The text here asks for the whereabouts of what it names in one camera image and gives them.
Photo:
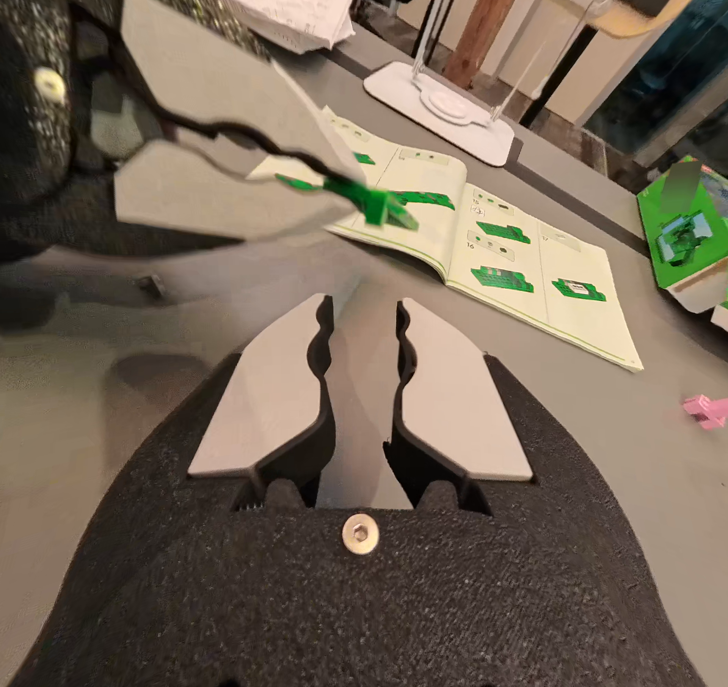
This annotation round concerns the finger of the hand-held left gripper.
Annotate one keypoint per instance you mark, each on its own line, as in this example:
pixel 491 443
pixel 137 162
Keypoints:
pixel 216 78
pixel 187 192

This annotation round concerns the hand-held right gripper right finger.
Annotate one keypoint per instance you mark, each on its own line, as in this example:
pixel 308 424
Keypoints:
pixel 460 408

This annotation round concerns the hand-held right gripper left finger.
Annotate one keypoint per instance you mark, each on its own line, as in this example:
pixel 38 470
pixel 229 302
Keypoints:
pixel 267 402

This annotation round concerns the green brick plate assembly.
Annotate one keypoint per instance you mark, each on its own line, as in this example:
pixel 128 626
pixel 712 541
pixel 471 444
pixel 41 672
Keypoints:
pixel 341 189

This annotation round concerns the grey desk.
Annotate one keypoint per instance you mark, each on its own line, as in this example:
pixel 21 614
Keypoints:
pixel 569 442

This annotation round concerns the small grey brick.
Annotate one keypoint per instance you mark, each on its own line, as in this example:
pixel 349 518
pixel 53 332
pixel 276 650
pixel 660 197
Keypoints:
pixel 151 287

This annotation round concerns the open building instruction booklet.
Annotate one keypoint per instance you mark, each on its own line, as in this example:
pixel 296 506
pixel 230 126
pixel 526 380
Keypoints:
pixel 500 266

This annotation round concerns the black board on white stand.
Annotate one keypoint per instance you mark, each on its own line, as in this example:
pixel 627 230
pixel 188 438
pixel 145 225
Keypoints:
pixel 443 101

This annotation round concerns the pink brick pig figure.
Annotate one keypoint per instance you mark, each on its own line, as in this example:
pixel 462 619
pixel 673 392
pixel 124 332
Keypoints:
pixel 708 411

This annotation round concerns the green toy set box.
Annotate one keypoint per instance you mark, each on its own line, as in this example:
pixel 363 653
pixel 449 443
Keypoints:
pixel 682 243

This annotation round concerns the wooden post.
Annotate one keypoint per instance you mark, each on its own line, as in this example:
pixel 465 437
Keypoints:
pixel 483 21

